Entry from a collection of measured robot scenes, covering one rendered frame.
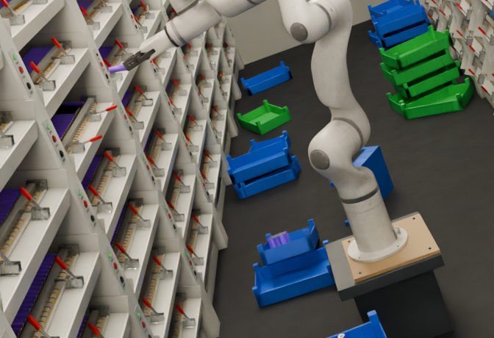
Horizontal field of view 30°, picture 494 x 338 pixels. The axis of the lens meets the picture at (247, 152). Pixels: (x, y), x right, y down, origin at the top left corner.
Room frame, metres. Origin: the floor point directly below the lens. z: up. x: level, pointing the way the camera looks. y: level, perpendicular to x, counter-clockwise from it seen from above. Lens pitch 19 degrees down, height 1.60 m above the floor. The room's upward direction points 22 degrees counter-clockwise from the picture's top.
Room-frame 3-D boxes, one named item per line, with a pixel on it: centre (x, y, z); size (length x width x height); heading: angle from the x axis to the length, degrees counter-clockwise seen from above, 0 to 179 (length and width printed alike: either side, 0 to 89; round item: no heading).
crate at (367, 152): (3.43, -0.39, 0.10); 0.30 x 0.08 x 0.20; 138
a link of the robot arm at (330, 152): (2.50, -0.24, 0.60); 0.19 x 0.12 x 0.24; 135
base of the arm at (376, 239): (2.52, -0.27, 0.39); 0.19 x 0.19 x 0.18
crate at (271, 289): (3.06, 0.00, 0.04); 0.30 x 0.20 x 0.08; 81
